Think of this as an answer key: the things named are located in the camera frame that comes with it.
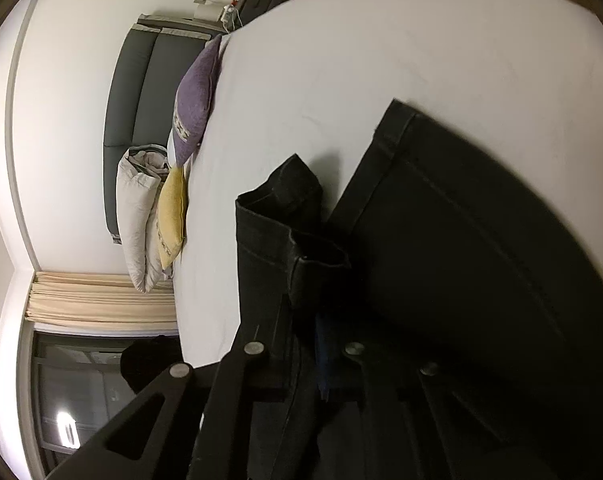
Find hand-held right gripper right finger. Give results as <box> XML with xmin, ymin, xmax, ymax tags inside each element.
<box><xmin>314</xmin><ymin>314</ymin><xmax>512</xmax><ymax>480</ymax></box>

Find purple pillow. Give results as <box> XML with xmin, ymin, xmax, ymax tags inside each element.
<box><xmin>172</xmin><ymin>34</ymin><xmax>225</xmax><ymax>168</ymax></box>

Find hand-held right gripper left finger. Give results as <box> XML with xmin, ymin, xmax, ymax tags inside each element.
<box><xmin>46</xmin><ymin>295</ymin><xmax>296</xmax><ymax>480</ymax></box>

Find grey padded headboard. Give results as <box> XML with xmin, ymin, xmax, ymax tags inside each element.
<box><xmin>104</xmin><ymin>14</ymin><xmax>227</xmax><ymax>246</ymax></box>

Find yellow pillow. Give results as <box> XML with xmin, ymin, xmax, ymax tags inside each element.
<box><xmin>157</xmin><ymin>165</ymin><xmax>189</xmax><ymax>271</ymax></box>

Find beige curtain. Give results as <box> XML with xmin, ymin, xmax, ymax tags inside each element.
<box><xmin>25</xmin><ymin>271</ymin><xmax>179</xmax><ymax>323</ymax></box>

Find white pillows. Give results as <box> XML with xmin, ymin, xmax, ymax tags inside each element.
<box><xmin>115</xmin><ymin>144</ymin><xmax>174</xmax><ymax>294</ymax></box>

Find dark window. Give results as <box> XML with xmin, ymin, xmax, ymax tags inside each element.
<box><xmin>18</xmin><ymin>322</ymin><xmax>182</xmax><ymax>480</ymax></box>

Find black denim pants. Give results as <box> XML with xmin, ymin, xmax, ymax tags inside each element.
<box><xmin>235</xmin><ymin>99</ymin><xmax>603</xmax><ymax>480</ymax></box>

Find white bed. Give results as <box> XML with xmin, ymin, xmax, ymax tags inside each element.
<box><xmin>172</xmin><ymin>0</ymin><xmax>603</xmax><ymax>367</ymax></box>

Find white charger cable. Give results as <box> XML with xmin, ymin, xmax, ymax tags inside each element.
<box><xmin>222</xmin><ymin>0</ymin><xmax>243</xmax><ymax>32</ymax></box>

